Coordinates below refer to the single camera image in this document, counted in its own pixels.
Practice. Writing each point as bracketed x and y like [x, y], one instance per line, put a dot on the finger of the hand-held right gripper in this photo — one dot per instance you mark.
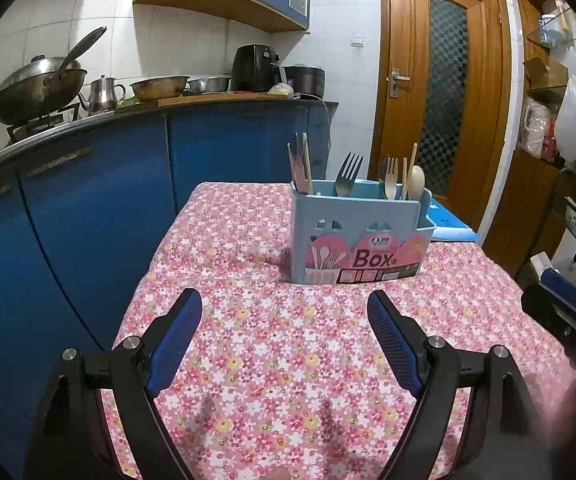
[563, 290]
[553, 317]

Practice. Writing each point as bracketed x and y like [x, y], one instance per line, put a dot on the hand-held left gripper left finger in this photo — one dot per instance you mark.
[172, 345]

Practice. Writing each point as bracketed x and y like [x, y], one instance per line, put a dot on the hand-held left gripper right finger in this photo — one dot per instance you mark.
[398, 345]

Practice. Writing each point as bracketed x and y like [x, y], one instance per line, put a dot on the light blue utensil box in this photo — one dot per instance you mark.
[318, 230]

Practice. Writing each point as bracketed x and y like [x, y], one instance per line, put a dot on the beige fork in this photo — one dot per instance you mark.
[394, 182]

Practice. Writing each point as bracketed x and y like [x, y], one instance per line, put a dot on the beige spoon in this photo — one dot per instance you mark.
[416, 182]

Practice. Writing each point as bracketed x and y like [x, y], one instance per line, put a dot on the large metal fork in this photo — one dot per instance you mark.
[348, 175]

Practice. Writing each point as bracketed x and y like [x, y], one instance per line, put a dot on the metal spoon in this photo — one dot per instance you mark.
[295, 165]

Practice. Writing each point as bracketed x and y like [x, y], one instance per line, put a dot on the pink floral tablecloth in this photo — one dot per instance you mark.
[268, 340]

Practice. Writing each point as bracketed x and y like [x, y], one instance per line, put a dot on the wooden shelf unit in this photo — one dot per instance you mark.
[523, 200]

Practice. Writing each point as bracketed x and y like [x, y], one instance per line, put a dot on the blue workbook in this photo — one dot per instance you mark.
[450, 225]

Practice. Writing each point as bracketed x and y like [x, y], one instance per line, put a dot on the blue kitchen base cabinet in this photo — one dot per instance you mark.
[92, 220]

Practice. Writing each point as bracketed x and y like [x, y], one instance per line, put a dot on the pink and white bags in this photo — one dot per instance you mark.
[535, 127]

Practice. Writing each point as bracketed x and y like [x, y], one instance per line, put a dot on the cardboard box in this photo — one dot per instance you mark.
[543, 72]

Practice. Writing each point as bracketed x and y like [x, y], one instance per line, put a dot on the wooden cutting board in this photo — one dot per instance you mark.
[217, 97]

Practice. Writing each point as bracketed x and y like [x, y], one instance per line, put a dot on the gas stove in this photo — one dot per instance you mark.
[42, 122]

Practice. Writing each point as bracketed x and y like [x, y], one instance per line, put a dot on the steel colander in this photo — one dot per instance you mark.
[160, 87]

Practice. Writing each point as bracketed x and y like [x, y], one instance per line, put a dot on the steel kettle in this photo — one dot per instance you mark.
[101, 95]

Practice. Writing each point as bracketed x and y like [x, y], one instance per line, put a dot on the steel basin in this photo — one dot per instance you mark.
[210, 84]

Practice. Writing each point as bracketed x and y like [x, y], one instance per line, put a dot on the small white plastic bag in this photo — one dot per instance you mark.
[280, 89]

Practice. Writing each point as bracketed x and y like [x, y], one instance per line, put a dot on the dark rice cooker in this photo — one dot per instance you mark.
[305, 80]

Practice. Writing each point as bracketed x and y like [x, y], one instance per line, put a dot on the steel wok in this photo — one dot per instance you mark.
[32, 97]

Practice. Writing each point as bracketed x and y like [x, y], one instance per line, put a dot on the black air fryer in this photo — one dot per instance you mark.
[255, 67]

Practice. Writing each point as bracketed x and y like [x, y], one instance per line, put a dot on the steel ladle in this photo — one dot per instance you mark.
[82, 47]

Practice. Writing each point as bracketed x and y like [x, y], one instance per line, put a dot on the wooden door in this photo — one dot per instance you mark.
[403, 20]

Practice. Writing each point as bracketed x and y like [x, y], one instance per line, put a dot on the white wall switch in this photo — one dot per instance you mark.
[357, 41]

